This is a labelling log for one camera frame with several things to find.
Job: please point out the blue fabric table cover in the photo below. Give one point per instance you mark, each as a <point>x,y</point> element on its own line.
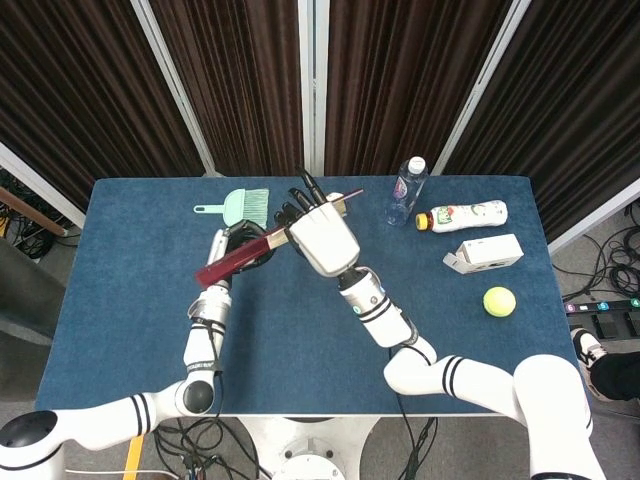
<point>125,325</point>

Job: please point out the yellow floor tape strip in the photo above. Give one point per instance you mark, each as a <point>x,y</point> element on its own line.
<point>132,457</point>

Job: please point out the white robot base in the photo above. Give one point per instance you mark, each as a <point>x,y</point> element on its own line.
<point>310,450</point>

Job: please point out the clear plastic water bottle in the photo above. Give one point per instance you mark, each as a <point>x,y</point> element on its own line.
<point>405,200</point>

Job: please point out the mint green hand brush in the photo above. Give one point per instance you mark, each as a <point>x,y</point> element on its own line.
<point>235,207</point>

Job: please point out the black pedal board numbered buttons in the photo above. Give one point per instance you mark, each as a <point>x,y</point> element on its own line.
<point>605,315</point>

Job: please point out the yellow green tennis ball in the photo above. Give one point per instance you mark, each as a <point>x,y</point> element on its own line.
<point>499,301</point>

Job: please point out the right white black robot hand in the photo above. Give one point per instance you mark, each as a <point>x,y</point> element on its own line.
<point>325,240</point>

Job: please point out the white bottle with yellow cap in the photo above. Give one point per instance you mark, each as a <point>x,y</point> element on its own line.
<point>465,215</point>

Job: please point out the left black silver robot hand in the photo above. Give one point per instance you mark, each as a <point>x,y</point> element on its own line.
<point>220,245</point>

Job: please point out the black trouser leg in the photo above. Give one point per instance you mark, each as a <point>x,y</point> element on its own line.
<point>620,375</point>

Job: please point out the brown wooden rail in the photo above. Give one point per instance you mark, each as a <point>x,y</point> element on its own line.
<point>30,210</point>

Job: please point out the white cardboard box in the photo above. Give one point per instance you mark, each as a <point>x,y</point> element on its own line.
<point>490,250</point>

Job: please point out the white black sneaker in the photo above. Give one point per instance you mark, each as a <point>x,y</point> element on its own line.
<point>586,350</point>

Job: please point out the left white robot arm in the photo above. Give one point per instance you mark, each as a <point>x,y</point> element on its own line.
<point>205,310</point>

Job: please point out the brown pleated screen panel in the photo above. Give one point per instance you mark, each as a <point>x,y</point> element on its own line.
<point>240,75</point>
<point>75,100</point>
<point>575,100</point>
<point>390,75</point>

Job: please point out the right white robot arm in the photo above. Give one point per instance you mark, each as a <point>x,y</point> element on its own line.
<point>380,310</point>

